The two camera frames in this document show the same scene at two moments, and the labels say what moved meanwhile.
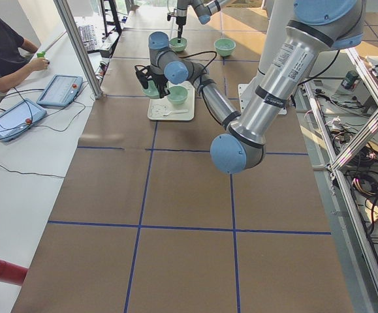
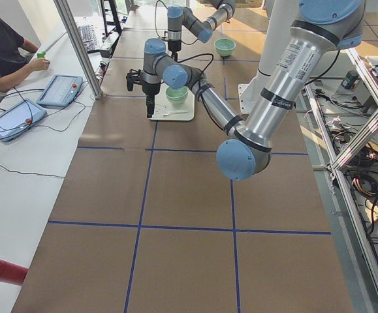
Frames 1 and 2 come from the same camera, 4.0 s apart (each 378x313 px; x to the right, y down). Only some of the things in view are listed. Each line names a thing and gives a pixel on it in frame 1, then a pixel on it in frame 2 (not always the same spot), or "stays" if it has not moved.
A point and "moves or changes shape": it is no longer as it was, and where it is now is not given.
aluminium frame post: [78, 48] stays
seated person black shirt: [5, 57] stays
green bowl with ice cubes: [224, 46] stays
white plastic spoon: [174, 111] stays
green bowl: [151, 92] moves or changes shape
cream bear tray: [161, 109] stays
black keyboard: [89, 36] stays
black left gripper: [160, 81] -> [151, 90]
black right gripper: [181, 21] -> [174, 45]
